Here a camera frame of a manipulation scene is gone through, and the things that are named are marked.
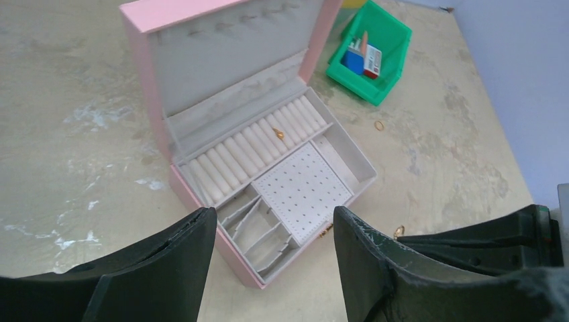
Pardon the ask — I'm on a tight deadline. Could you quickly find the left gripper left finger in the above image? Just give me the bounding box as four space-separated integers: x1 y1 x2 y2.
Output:
1 208 217 321

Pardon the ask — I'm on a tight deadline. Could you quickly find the green plastic bin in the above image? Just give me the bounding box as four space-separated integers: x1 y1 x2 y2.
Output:
326 1 412 106

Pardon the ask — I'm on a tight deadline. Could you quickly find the red white small box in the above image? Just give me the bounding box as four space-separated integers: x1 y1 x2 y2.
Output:
363 44 382 79

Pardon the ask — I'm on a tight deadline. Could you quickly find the blue box in bin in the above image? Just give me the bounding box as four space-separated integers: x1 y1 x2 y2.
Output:
340 48 364 75

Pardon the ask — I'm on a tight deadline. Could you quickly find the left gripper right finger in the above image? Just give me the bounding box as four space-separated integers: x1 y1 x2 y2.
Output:
333 206 568 321

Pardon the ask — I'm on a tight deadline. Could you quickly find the pink jewelry box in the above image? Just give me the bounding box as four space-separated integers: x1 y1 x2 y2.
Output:
119 0 377 289

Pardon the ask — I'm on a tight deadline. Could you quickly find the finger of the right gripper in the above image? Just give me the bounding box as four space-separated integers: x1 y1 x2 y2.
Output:
397 204 564 276

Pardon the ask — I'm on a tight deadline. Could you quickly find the brown pencil in bin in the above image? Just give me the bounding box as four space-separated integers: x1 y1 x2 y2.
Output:
360 30 368 57

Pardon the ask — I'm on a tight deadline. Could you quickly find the cream orange drawer cabinet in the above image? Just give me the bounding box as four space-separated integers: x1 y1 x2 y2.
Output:
341 0 367 9

